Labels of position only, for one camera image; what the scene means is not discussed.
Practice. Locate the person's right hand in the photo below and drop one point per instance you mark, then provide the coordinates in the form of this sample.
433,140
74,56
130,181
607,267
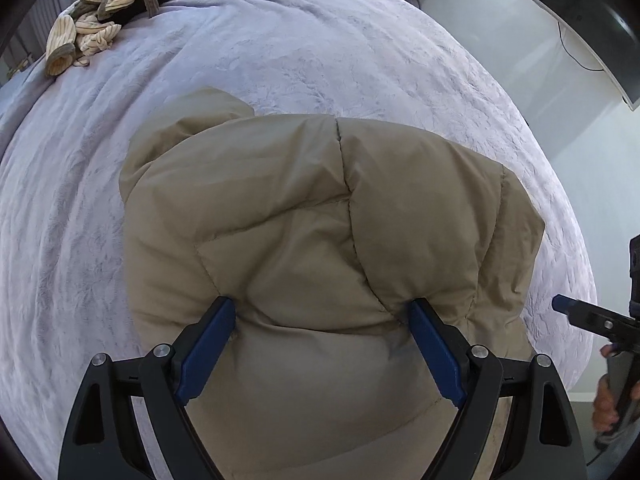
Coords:
602,405

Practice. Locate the lavender fuzzy bed blanket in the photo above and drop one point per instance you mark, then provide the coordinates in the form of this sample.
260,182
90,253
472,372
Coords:
300,35

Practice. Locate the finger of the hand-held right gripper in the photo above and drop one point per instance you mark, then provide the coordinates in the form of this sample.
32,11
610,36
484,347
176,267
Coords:
590,317

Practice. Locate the beige puffer jacket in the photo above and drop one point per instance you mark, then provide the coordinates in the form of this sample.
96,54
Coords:
300,210

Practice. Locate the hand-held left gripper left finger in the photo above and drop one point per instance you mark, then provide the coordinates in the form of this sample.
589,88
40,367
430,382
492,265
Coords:
207,345

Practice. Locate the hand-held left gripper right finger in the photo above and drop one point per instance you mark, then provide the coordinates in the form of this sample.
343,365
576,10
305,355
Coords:
435,355

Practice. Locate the black curved television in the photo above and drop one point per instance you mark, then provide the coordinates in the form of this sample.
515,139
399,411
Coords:
590,10

